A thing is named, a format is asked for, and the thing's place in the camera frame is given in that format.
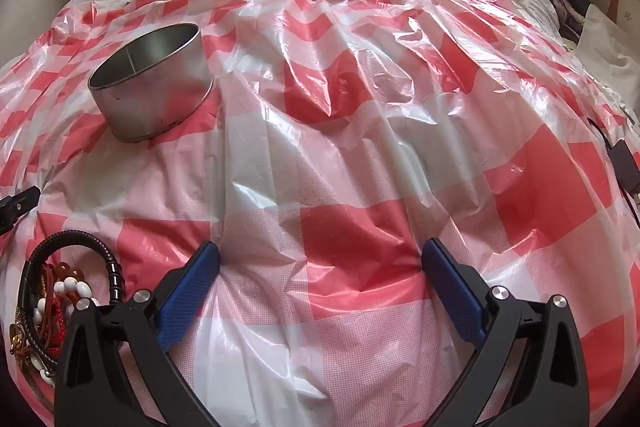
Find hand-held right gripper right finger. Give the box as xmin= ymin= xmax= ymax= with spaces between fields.
xmin=421 ymin=237 xmax=591 ymax=427

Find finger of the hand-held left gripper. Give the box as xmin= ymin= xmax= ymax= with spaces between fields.
xmin=0 ymin=187 xmax=42 ymax=233

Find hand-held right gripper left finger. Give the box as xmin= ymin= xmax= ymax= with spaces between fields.
xmin=54 ymin=241 xmax=221 ymax=427

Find black braided bracelet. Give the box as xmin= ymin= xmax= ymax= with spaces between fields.
xmin=19 ymin=230 xmax=124 ymax=358

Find amber bead bracelet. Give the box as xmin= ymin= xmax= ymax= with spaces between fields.
xmin=46 ymin=261 xmax=82 ymax=282

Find white bead bracelet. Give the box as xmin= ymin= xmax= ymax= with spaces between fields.
xmin=27 ymin=277 xmax=98 ymax=380

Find red cord bracelet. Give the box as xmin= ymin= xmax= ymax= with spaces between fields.
xmin=36 ymin=301 xmax=70 ymax=350

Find brown leather bracelet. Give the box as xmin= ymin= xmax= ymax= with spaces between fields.
xmin=9 ymin=307 xmax=57 ymax=390

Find round metal tin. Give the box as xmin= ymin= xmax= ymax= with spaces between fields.
xmin=88 ymin=23 xmax=215 ymax=142

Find red white checked plastic sheet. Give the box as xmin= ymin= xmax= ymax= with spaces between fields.
xmin=0 ymin=0 xmax=640 ymax=427

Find black device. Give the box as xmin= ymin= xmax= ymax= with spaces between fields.
xmin=606 ymin=139 xmax=640 ymax=204

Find white pillow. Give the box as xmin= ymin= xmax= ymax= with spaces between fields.
xmin=574 ymin=4 xmax=640 ymax=108

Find dark clothes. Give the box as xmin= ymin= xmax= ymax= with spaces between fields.
xmin=544 ymin=0 xmax=602 ymax=44

